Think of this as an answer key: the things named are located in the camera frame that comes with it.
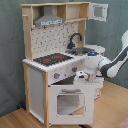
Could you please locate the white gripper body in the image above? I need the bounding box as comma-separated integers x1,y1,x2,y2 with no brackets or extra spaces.
77,70,95,82

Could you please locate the white oven door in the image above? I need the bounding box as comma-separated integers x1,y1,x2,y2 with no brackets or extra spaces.
49,85,94,125

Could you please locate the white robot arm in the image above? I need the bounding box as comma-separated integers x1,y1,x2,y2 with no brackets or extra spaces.
76,30,128,81

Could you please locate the wooden toy kitchen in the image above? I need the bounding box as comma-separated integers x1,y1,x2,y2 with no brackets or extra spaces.
22,2,103,127

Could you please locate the right stove knob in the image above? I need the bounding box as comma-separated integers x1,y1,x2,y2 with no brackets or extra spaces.
71,66,78,73

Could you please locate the stove knob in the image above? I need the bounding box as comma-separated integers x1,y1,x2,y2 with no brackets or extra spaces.
71,66,78,73
54,73,60,79

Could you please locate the white cabinet door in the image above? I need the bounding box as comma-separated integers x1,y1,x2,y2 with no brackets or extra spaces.
93,78,103,100

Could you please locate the grey toy sink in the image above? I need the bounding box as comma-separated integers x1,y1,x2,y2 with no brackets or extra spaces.
65,47,95,55

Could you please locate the left stove knob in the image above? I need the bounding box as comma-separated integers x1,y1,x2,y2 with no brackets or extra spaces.
54,73,60,79

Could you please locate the black toy faucet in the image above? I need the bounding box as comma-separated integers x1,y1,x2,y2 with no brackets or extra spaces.
67,33,83,49

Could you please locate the black toy stovetop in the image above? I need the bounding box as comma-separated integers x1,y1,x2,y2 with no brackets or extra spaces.
34,53,71,67

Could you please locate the grey range hood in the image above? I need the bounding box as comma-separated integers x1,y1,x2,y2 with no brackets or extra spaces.
34,5,64,27

